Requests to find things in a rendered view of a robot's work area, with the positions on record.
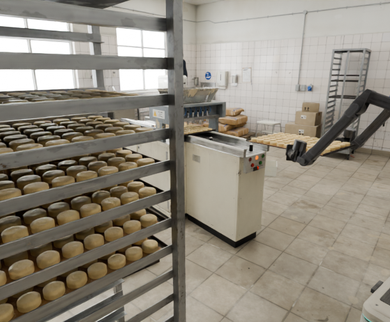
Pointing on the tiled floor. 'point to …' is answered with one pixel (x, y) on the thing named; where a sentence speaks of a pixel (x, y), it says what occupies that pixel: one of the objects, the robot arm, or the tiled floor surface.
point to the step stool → (268, 124)
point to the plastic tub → (270, 168)
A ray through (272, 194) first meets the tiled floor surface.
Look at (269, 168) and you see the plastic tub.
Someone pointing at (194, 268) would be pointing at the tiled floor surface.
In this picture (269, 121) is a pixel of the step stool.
